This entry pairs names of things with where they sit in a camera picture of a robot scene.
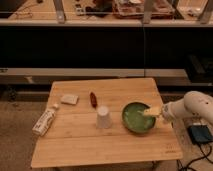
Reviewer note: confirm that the yellow sponge gripper finger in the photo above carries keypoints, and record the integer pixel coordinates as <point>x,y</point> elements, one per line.
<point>153,111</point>

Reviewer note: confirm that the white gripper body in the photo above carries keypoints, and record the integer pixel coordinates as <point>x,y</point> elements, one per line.
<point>166,113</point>

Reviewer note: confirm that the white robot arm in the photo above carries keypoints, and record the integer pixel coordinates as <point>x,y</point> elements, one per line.
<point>194,104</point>

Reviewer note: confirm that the green bowl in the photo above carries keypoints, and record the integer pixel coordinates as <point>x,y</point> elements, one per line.
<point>134,120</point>

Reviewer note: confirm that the wooden table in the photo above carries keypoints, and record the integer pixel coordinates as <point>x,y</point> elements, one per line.
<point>74,140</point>

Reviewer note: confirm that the red sausage-shaped object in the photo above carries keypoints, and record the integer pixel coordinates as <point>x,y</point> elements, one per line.
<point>93,100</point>

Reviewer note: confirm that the long workbench shelf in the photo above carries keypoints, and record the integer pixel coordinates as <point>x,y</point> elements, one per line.
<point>194,13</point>

